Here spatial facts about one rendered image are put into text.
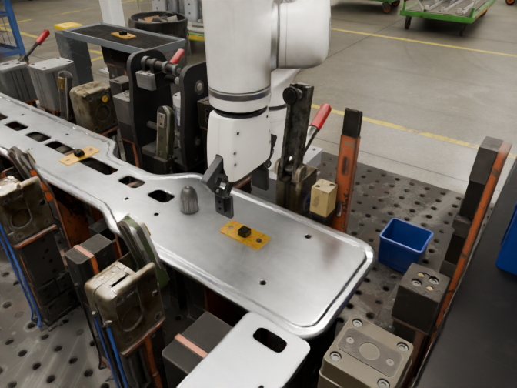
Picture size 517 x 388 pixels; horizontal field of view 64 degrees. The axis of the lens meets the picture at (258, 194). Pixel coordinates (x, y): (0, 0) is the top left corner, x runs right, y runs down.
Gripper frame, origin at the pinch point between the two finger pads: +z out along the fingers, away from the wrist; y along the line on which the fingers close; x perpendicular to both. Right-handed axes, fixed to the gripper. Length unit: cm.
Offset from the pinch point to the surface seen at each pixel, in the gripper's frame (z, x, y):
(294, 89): -13.6, 0.7, -12.9
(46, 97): 6, -78, -11
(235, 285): 7.7, 6.3, 10.3
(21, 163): 0.2, -38.6, 15.3
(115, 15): 56, -349, -234
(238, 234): 7.5, -0.4, 1.1
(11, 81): 7, -102, -14
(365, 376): 1.6, 28.5, 16.2
